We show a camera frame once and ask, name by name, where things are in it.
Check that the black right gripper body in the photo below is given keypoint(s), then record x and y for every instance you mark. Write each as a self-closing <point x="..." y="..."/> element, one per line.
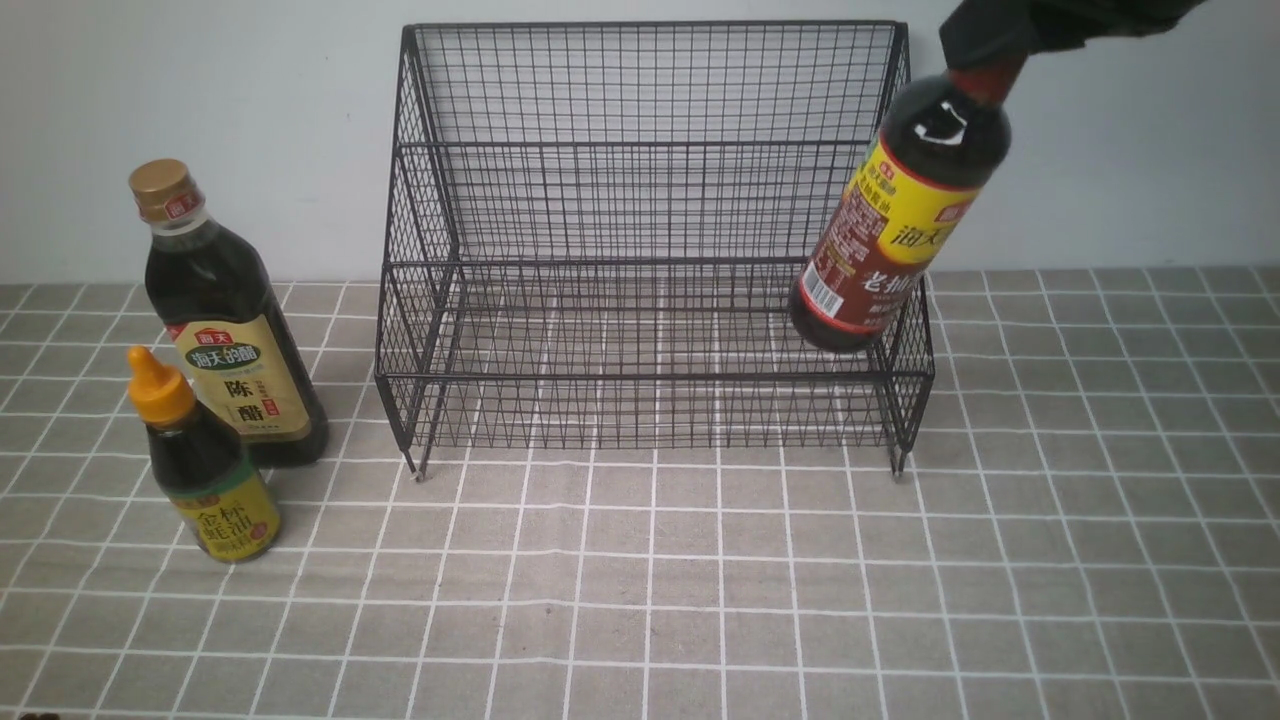
<point x="979" y="32"/>

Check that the dark soy sauce bottle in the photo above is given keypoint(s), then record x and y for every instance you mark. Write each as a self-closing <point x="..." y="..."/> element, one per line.
<point x="938" y="144"/>

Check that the small oyster sauce bottle orange cap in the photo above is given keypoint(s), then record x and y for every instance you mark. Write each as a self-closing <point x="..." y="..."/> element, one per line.
<point x="200" y="464"/>

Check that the large vinegar bottle gold cap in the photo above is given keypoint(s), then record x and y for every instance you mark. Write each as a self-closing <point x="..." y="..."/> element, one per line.
<point x="213" y="294"/>

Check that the grey checkered tablecloth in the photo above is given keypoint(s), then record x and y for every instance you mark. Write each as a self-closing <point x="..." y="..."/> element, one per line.
<point x="1086" y="529"/>

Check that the black wire mesh shelf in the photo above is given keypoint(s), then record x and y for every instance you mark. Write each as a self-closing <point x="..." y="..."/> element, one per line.
<point x="593" y="229"/>

